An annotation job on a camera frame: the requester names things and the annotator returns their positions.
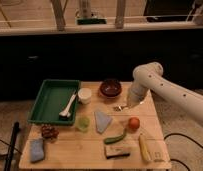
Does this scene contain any green base stand background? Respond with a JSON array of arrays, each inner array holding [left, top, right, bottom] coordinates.
[[77, 18, 107, 25]]

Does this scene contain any orange tomato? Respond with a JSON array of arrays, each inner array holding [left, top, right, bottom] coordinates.
[[128, 117, 140, 130]]

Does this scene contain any green cucumber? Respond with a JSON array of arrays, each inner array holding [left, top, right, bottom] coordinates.
[[103, 129, 127, 145]]

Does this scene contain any light blue folded cloth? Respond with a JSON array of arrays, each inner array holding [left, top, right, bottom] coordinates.
[[94, 110, 112, 134]]

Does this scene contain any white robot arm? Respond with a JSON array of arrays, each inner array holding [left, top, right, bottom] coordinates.
[[127, 62, 203, 127]]

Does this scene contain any green plastic cup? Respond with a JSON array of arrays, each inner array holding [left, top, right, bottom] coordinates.
[[76, 116, 90, 132]]

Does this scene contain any green plastic tray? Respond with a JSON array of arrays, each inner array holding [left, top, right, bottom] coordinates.
[[28, 79, 80, 126]]

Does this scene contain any white brush in tray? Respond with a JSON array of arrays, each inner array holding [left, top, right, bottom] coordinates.
[[59, 94, 76, 118]]

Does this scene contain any yellow banana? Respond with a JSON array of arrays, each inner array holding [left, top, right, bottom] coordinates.
[[139, 134, 152, 163]]

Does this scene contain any brown grape bunch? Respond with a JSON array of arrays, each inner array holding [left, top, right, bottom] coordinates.
[[41, 125, 59, 139]]

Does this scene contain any black cable right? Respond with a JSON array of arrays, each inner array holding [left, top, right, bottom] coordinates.
[[163, 132, 203, 171]]

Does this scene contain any dark red bowl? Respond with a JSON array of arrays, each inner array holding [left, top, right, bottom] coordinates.
[[99, 79, 122, 98]]

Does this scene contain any wooden table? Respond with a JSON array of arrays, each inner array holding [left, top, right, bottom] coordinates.
[[19, 82, 171, 170]]

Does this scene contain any black pole left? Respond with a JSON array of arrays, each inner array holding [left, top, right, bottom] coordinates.
[[4, 122, 20, 171]]

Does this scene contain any white cup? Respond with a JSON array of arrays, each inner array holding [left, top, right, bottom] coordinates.
[[78, 88, 92, 104]]

